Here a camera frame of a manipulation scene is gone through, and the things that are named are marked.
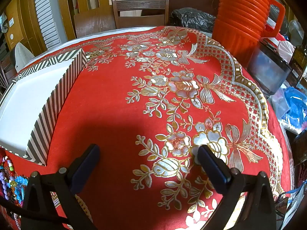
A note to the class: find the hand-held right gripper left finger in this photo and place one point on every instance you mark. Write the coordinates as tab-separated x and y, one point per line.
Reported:
86	167

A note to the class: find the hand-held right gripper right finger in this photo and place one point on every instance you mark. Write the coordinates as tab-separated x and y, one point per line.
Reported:
213	170

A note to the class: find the striped cardboard box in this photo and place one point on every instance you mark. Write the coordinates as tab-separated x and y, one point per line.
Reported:
31	100

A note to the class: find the red floral tablecloth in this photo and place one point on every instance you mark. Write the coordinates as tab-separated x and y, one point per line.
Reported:
115	105

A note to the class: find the blue plastic bag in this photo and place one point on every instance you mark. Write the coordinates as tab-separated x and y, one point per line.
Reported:
295	105

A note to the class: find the clear container with black lid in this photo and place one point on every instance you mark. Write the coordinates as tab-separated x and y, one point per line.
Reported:
268	69

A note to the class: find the brown chair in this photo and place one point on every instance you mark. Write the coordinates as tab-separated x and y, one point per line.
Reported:
6	69

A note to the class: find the white jacket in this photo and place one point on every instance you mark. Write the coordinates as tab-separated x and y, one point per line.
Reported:
22	56

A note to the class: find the dark glass bottle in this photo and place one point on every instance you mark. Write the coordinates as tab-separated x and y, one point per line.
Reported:
298	64

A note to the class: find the black plastic bag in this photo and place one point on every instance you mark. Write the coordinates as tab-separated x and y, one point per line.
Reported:
191	19

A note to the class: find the orange ribbed plastic container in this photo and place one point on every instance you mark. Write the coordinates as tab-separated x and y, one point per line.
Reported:
239	16

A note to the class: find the white louvered door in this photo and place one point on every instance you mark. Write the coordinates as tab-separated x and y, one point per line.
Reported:
46	12

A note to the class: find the wooden slatted chair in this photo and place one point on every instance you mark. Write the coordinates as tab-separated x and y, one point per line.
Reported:
140	6

